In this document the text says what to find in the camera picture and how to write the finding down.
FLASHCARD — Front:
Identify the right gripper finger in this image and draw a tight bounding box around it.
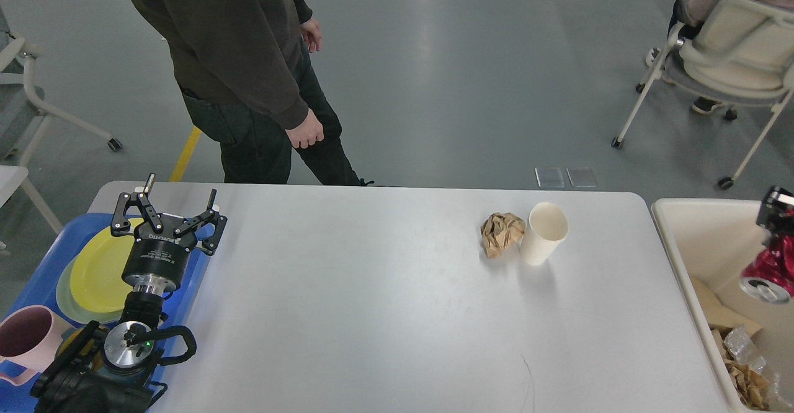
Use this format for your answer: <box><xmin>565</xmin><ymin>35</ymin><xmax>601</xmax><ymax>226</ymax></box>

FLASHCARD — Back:
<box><xmin>756</xmin><ymin>186</ymin><xmax>793</xmax><ymax>236</ymax></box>

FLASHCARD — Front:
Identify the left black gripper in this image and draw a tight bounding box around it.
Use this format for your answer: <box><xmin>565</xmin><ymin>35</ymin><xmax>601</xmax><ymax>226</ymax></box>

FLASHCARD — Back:
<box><xmin>110</xmin><ymin>174</ymin><xmax>228</xmax><ymax>295</ymax></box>

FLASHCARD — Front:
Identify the crushed red can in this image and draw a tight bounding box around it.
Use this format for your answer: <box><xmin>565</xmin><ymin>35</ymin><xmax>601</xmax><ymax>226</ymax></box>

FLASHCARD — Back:
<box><xmin>739</xmin><ymin>235</ymin><xmax>793</xmax><ymax>304</ymax></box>

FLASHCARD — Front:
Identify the yellow plate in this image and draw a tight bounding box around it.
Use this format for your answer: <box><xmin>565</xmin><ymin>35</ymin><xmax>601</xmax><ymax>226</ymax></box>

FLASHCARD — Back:
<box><xmin>70</xmin><ymin>227</ymin><xmax>134</xmax><ymax>314</ymax></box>

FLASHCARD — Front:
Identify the brown paper bag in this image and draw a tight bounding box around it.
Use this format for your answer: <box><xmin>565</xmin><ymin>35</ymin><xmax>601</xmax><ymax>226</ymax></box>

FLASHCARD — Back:
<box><xmin>690</xmin><ymin>277</ymin><xmax>763</xmax><ymax>337</ymax></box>

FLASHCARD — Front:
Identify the pink mug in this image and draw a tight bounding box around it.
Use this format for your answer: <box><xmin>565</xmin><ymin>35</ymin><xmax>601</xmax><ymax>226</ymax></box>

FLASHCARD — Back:
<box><xmin>1</xmin><ymin>304</ymin><xmax>76</xmax><ymax>386</ymax></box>

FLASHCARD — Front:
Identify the large brown paper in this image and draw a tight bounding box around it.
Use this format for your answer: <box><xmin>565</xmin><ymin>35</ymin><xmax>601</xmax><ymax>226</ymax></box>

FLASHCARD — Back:
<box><xmin>723</xmin><ymin>358</ymin><xmax>771</xmax><ymax>411</ymax></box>

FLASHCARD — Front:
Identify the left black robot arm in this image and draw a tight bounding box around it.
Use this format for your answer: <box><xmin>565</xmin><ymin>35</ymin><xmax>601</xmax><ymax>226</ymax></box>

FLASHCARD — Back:
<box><xmin>30</xmin><ymin>174</ymin><xmax>227</xmax><ymax>412</ymax></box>

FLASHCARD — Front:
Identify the beige plastic bin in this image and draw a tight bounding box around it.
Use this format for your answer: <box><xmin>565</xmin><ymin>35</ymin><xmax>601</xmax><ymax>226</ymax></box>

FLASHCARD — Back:
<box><xmin>652</xmin><ymin>198</ymin><xmax>793</xmax><ymax>412</ymax></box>

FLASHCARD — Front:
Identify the light green plate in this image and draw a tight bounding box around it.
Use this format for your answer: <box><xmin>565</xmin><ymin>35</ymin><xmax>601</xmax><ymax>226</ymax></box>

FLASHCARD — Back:
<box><xmin>56</xmin><ymin>258</ymin><xmax>122</xmax><ymax>324</ymax></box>

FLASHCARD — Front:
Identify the blue plastic tray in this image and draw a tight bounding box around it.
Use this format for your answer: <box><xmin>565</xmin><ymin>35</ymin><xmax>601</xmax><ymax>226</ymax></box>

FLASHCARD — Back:
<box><xmin>1</xmin><ymin>213</ymin><xmax>210</xmax><ymax>412</ymax></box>

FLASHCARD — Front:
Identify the white side table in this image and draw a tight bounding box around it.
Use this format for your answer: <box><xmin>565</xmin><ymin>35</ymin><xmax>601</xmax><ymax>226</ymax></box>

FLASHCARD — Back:
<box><xmin>1</xmin><ymin>165</ymin><xmax>63</xmax><ymax>234</ymax></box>

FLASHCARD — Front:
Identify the white office chair left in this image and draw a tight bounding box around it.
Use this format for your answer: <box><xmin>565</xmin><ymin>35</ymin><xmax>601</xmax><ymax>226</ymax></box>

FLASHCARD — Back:
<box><xmin>1</xmin><ymin>12</ymin><xmax>123</xmax><ymax>167</ymax></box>

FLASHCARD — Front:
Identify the right clear floor plate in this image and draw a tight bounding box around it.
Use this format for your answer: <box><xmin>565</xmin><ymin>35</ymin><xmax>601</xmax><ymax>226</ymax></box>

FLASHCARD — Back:
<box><xmin>565</xmin><ymin>167</ymin><xmax>598</xmax><ymax>188</ymax></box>

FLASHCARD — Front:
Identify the clear floor plate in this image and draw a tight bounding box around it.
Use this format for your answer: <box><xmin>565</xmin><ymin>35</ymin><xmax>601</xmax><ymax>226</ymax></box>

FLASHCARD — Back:
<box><xmin>565</xmin><ymin>167</ymin><xmax>598</xmax><ymax>188</ymax></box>
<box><xmin>534</xmin><ymin>167</ymin><xmax>566</xmax><ymax>189</ymax></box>

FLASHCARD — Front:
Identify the person in dark clothes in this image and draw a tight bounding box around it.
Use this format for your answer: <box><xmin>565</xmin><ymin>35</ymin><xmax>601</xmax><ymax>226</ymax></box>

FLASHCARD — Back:
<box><xmin>131</xmin><ymin>0</ymin><xmax>368</xmax><ymax>186</ymax></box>

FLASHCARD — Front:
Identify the white paper cup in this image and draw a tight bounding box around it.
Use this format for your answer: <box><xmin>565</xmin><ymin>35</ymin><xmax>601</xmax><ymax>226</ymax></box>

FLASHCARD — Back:
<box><xmin>519</xmin><ymin>202</ymin><xmax>568</xmax><ymax>266</ymax></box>

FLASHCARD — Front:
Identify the left clear floor plate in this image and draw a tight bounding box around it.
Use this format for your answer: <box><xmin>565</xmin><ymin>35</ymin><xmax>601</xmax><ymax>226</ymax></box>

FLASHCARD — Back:
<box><xmin>534</xmin><ymin>167</ymin><xmax>566</xmax><ymax>189</ymax></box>

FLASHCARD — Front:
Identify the small crumpled brown paper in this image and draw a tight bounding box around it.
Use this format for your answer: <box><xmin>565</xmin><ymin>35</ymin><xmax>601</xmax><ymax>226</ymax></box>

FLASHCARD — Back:
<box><xmin>480</xmin><ymin>213</ymin><xmax>527</xmax><ymax>259</ymax></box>

